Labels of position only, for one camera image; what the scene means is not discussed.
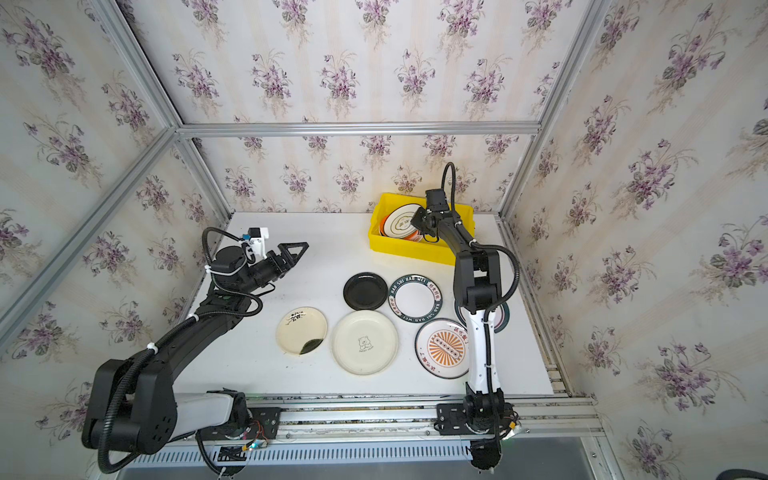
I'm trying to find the orange plastic plate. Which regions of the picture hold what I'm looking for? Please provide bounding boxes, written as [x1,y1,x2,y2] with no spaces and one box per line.
[378,217,388,237]

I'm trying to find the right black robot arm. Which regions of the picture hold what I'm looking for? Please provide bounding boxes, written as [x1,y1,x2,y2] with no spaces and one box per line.
[343,162,520,434]

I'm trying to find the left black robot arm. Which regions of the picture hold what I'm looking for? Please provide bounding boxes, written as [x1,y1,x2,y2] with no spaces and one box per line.
[81,227,309,474]

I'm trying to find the yellow plastic bin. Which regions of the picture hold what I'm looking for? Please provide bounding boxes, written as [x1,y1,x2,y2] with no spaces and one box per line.
[368,189,482,265]

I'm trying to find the cream plate black ink pattern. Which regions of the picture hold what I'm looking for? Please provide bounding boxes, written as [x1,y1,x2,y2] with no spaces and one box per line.
[276,307,328,356]

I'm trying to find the black round plate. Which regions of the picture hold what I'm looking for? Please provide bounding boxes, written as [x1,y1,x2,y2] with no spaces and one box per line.
[343,272,389,311]

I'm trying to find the white plate green text rim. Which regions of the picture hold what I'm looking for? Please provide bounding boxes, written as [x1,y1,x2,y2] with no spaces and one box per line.
[387,274,444,324]

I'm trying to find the cream plate bear drawing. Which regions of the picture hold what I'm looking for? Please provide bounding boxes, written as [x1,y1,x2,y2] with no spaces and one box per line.
[331,310,399,376]

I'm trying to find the white plate orange sunburst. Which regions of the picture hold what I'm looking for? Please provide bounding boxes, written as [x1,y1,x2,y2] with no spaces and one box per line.
[414,318,469,380]

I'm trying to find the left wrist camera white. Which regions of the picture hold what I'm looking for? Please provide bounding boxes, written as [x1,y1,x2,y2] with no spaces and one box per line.
[242,227,269,264]

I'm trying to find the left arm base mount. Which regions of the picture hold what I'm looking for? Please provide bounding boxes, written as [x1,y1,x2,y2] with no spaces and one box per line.
[194,389,282,479]

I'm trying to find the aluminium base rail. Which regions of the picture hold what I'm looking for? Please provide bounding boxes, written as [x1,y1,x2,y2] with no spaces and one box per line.
[89,392,607,480]

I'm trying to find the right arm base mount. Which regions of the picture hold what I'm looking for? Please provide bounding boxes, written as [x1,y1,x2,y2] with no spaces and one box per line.
[433,388,521,471]

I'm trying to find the aluminium frame post right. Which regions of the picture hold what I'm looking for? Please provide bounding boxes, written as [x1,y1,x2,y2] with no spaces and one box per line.
[498,0,612,221]

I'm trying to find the aluminium frame post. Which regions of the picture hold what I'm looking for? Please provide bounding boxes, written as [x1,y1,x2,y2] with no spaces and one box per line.
[498,0,612,221]
[0,0,232,349]

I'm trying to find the aluminium frame post left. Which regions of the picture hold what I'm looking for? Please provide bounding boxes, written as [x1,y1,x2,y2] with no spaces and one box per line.
[0,0,232,349]

